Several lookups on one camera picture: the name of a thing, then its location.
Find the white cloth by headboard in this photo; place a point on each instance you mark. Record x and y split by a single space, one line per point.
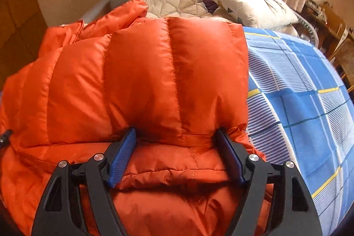
99 9

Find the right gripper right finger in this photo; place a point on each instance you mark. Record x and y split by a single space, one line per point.
292 210

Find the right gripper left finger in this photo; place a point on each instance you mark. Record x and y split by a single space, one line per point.
60 210

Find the white patterned pillow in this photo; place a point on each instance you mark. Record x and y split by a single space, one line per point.
264 14

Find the beige quilted jacket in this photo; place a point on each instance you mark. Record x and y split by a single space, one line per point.
176 8

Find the wicker wooden chair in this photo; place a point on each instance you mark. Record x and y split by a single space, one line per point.
342 59

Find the orange down jacket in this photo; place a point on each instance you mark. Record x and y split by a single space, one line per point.
174 80

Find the blue plaid bed sheet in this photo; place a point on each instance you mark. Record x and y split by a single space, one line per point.
299 110

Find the wooden side table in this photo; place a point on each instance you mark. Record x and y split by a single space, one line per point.
330 27

